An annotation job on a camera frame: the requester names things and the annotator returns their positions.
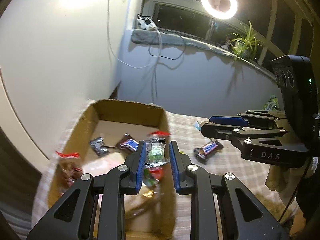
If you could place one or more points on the white cabinet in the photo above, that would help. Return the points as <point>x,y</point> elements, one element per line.
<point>57,54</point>

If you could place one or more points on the green cartoon bag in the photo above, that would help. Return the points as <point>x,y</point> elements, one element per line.
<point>272,104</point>

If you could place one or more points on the dark small Snickers bar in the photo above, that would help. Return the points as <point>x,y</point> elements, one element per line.
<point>204,153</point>

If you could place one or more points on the green clear candy packet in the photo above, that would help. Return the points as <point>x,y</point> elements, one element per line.
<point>155,148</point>

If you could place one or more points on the ring light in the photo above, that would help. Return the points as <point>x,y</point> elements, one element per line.
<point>213,8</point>

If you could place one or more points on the light tripod stand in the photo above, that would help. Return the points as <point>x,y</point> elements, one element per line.
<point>211,27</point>

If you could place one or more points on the brown cardboard box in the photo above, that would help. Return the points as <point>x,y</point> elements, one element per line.
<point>111,119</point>

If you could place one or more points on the pink white snack pouch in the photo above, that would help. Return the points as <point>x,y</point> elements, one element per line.
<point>104,164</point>

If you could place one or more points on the checkered beige tablecloth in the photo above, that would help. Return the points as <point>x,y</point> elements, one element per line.
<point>205,169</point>

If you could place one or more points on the large Snickers bar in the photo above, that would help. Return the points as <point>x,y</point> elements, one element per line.
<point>127,144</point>

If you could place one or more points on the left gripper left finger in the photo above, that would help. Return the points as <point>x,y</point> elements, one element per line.
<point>102,197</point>

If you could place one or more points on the clear red cake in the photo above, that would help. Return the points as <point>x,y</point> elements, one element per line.
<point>152,176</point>

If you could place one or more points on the grey windowsill cushion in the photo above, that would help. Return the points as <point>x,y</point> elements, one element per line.
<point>146,37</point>

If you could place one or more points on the white power strip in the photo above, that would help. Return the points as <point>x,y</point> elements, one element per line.
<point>145,23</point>

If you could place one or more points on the small black snack packet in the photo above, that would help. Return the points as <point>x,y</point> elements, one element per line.
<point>98,146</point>

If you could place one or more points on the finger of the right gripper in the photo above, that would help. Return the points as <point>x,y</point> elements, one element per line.
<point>225,133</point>
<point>251,118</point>

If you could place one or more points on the potted spider plant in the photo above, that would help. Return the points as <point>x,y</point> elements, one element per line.
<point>245,45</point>

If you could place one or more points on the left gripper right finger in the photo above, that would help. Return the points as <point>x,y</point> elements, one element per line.
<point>221,203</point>

